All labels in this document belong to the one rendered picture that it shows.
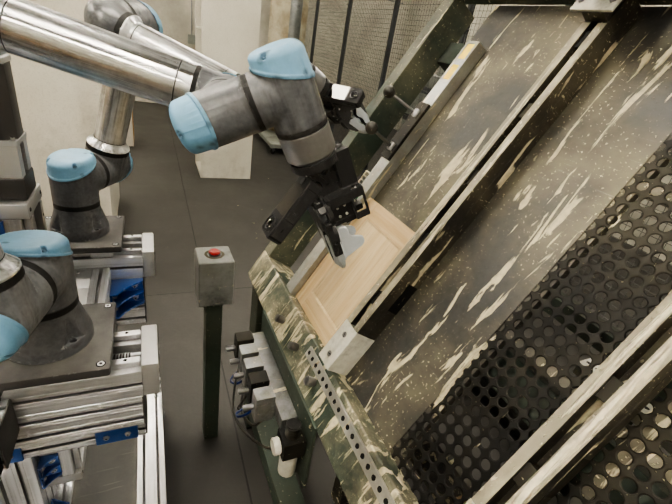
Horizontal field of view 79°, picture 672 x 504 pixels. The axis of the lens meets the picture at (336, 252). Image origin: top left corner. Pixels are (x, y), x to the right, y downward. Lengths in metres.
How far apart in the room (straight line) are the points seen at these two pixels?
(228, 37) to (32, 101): 2.16
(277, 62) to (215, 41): 4.29
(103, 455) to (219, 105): 1.50
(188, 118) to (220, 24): 4.28
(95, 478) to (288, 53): 1.56
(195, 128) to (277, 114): 0.10
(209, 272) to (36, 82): 2.22
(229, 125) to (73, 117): 2.87
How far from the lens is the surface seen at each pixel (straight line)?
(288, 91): 0.55
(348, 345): 1.04
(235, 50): 4.86
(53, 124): 3.43
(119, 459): 1.82
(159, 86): 0.69
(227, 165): 5.07
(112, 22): 1.16
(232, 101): 0.55
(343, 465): 1.02
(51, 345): 0.94
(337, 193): 0.62
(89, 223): 1.36
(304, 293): 1.33
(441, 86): 1.35
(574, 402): 0.76
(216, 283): 1.48
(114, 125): 1.37
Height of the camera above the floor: 1.66
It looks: 27 degrees down
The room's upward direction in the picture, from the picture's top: 10 degrees clockwise
